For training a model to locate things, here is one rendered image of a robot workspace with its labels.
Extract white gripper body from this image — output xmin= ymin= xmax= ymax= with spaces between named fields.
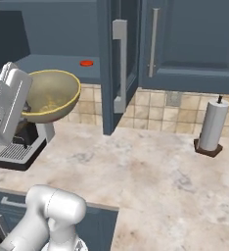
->
xmin=0 ymin=70 xmax=33 ymax=146

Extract olive bowl with yellow rim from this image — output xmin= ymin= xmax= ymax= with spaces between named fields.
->
xmin=21 ymin=69 xmax=82 ymax=125

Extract blue cabinet door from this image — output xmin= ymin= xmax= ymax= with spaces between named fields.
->
xmin=140 ymin=0 xmax=229 ymax=95
xmin=97 ymin=0 xmax=142 ymax=136
xmin=0 ymin=11 xmax=31 ymax=75

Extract blue base cabinet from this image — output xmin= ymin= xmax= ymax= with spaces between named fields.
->
xmin=0 ymin=188 xmax=119 ymax=251

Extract black and silver coffee machine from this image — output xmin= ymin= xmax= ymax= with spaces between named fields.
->
xmin=0 ymin=118 xmax=57 ymax=172

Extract small red round object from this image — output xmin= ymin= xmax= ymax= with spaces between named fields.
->
xmin=79 ymin=60 xmax=95 ymax=68

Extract white paper towel roll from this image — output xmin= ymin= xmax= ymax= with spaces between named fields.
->
xmin=198 ymin=98 xmax=229 ymax=152

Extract dark brown towel holder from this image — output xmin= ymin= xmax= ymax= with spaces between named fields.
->
xmin=193 ymin=94 xmax=224 ymax=159

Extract blue open wall cabinet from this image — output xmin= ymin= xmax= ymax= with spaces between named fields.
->
xmin=0 ymin=0 xmax=103 ymax=85

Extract grey drawer handle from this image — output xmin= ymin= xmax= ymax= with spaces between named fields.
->
xmin=0 ymin=196 xmax=28 ymax=210

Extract grey cabinet door handle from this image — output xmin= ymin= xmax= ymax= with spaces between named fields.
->
xmin=112 ymin=19 xmax=129 ymax=115
xmin=148 ymin=7 xmax=161 ymax=78

